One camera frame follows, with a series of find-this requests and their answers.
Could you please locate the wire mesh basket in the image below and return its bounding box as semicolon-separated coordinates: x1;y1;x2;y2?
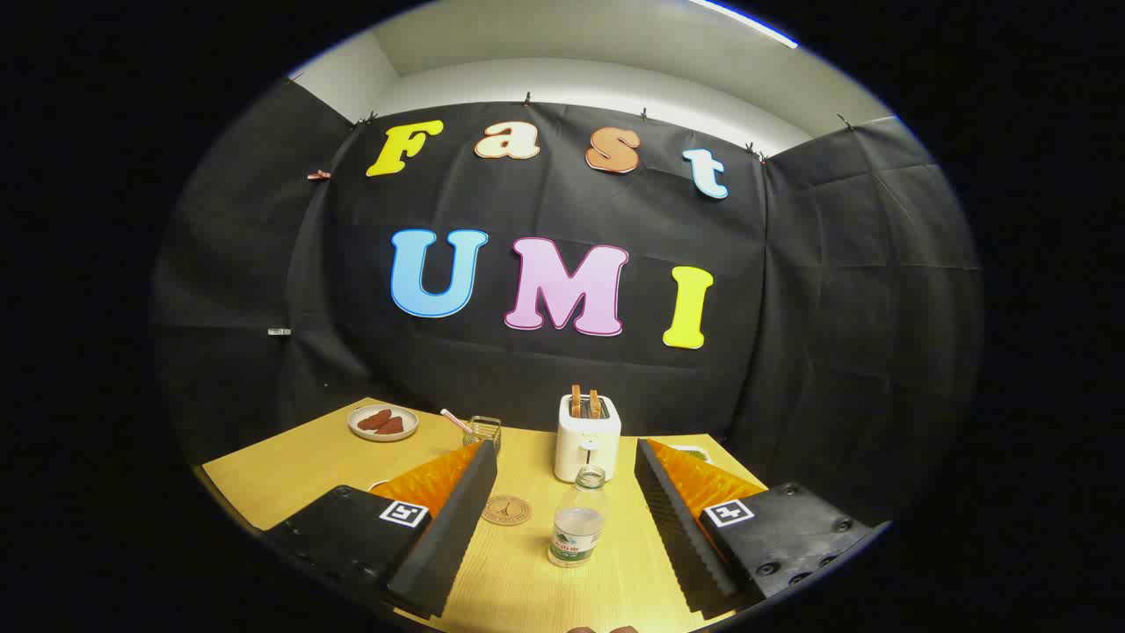
462;416;503;456

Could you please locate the white round plate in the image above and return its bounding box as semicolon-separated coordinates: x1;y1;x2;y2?
347;404;420;442

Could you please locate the white toaster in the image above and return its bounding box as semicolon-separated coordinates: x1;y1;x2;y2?
554;393;622;484

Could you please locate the wooden table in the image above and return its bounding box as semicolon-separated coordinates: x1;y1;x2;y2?
200;397;771;633

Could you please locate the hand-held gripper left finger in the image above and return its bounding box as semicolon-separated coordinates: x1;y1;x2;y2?
264;440;499;621

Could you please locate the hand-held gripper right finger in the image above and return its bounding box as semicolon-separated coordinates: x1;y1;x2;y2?
635;438;882;621

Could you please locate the round cork coaster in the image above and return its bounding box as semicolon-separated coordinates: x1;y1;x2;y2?
481;495;533;527

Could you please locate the clear plastic juice bottle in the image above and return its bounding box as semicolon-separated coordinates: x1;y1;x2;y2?
548;467;607;569

